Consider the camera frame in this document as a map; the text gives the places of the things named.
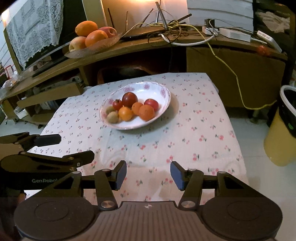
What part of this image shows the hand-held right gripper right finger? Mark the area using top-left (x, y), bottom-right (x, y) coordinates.
top-left (170, 161), bottom-right (267, 210)

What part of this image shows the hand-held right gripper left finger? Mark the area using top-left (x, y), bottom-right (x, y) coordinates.
top-left (30, 160), bottom-right (127, 211)

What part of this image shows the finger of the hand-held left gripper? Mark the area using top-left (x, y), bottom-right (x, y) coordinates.
top-left (0, 132), bottom-right (62, 151)
top-left (0, 150), bottom-right (95, 173)

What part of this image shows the small orange mandarin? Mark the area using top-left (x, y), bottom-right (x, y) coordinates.
top-left (132, 102), bottom-right (144, 116)
top-left (138, 104), bottom-right (155, 121)
top-left (118, 106), bottom-right (134, 121)

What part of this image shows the large dark red tomato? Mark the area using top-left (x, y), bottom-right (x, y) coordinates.
top-left (122, 92), bottom-right (139, 108)

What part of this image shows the oval red tomato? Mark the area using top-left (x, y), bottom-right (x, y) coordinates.
top-left (144, 98), bottom-right (160, 112)

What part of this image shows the white floral plate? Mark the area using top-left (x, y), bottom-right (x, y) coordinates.
top-left (99, 81), bottom-right (172, 130)

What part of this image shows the cherry print tablecloth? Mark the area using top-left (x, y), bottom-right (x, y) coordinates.
top-left (23, 72), bottom-right (249, 207)

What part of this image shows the wooden pull-out shelf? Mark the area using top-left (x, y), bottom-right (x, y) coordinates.
top-left (16, 82), bottom-right (85, 108)

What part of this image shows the red framed card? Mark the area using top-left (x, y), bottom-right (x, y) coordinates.
top-left (4, 65), bottom-right (18, 81)

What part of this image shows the glass fruit dish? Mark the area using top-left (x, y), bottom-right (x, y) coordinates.
top-left (64, 31), bottom-right (123, 58)

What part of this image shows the pale yellow apple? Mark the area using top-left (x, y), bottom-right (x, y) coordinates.
top-left (68, 36), bottom-right (87, 52)

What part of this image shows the yellow trash bin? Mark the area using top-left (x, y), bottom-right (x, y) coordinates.
top-left (263, 85), bottom-right (296, 166)

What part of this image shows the white lace cloth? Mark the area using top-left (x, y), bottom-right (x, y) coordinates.
top-left (6, 0), bottom-right (64, 68)

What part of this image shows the large orange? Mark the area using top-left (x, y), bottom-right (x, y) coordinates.
top-left (85, 30), bottom-right (109, 48)
top-left (75, 20), bottom-right (99, 37)

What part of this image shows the wooden television cabinet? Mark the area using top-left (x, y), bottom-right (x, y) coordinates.
top-left (0, 34), bottom-right (289, 126)

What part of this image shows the pink peach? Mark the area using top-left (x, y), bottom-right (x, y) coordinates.
top-left (98, 26), bottom-right (118, 39)

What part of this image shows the curved television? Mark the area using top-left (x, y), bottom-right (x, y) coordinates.
top-left (3, 0), bottom-right (109, 77)

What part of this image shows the black router with antennas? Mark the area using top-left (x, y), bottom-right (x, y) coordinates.
top-left (121, 2), bottom-right (193, 41)

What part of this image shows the red round object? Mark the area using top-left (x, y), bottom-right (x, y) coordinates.
top-left (257, 45), bottom-right (271, 56)

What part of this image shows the white power strip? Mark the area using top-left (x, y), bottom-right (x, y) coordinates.
top-left (202, 25), bottom-right (252, 42)

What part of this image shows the white flat box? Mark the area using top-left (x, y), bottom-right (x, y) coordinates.
top-left (255, 30), bottom-right (283, 53)

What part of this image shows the crumpled white cloth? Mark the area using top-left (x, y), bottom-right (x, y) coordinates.
top-left (256, 11), bottom-right (291, 33)

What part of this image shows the yellow cable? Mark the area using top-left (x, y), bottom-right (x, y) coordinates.
top-left (122, 19), bottom-right (278, 110)

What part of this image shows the black cable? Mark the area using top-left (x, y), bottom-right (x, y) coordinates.
top-left (147, 23), bottom-right (186, 73)

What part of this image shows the white cable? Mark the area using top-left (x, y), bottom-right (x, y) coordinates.
top-left (158, 29), bottom-right (219, 46)

